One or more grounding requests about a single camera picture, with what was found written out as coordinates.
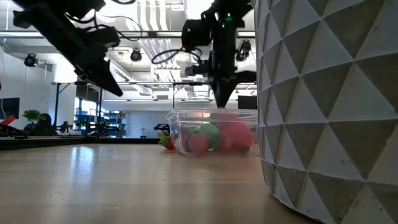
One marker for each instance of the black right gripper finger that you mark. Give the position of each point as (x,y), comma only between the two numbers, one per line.
(224,93)

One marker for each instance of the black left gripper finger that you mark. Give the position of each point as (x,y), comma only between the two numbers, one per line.
(102,79)

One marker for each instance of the green toy fruit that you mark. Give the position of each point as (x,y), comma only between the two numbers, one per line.
(210,130)

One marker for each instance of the red toy bell pepper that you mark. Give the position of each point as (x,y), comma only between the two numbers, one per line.
(239,135)

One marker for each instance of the clear plastic tupperware container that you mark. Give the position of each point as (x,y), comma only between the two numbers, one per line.
(177,124)

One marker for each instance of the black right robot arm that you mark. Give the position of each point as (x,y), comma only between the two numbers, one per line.
(230,12)

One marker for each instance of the black ceiling spotlight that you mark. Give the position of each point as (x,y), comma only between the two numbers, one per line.
(244,49)
(136,56)
(30,61)

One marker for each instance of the black desk monitor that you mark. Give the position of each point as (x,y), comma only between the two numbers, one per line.
(247,101)

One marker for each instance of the background black robot arms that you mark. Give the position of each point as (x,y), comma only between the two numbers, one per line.
(93,129)

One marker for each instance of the person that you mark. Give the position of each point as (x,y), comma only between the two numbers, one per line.
(46,123)

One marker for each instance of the background green potted plant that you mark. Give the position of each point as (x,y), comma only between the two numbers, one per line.
(31,114)

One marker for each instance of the red background object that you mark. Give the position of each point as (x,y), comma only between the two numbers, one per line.
(7,120)

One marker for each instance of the white geometric planter pot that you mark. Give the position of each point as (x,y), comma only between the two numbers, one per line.
(326,109)

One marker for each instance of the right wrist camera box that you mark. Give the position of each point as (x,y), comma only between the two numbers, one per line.
(197,70)

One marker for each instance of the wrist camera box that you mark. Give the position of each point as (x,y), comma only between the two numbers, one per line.
(197,70)
(105,36)

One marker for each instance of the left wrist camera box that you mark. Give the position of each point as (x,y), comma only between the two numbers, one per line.
(105,36)

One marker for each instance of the black background workstation frame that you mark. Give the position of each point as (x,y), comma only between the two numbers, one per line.
(186,83)
(57,105)

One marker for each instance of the black aluminium table frame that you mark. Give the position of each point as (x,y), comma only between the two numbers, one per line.
(62,143)

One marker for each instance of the dark wall monitor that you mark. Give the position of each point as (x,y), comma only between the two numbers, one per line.
(9,108)

